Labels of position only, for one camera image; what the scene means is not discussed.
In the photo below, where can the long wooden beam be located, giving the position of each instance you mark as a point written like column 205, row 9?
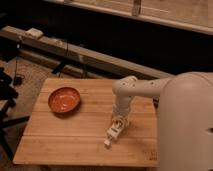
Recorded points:
column 89, row 57

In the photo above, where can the black tripod stand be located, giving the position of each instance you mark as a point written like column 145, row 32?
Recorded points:
column 8, row 95

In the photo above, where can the white plastic bottle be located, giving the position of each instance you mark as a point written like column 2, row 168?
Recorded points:
column 113, row 134

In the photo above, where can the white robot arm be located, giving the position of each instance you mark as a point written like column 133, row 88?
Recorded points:
column 184, row 117

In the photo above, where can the small white box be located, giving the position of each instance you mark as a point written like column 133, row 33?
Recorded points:
column 34, row 33

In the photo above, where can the orange ceramic bowl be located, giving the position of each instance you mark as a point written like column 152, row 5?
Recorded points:
column 64, row 100

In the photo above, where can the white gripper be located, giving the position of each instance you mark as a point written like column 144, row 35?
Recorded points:
column 120, row 114

